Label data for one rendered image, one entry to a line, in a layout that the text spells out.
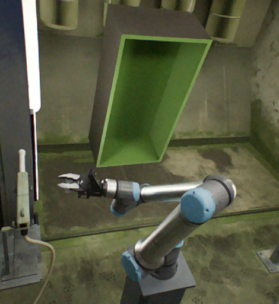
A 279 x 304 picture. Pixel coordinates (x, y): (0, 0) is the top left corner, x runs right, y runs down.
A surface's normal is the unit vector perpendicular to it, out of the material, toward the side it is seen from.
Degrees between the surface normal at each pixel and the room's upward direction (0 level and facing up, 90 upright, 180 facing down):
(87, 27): 90
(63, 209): 0
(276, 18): 90
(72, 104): 57
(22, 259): 0
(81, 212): 0
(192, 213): 83
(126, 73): 102
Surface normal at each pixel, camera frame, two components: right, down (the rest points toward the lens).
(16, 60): 0.29, 0.60
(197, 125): 0.33, 0.07
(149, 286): 0.16, -0.80
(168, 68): 0.29, 0.75
